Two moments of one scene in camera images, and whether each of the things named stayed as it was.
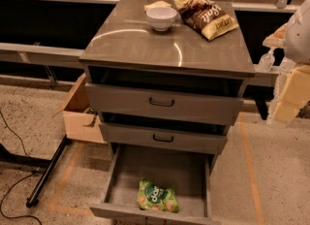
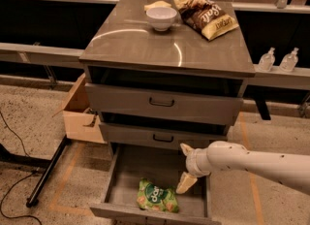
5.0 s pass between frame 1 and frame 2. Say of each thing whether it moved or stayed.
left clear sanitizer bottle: stayed
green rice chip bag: stayed
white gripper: moved
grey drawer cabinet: stayed
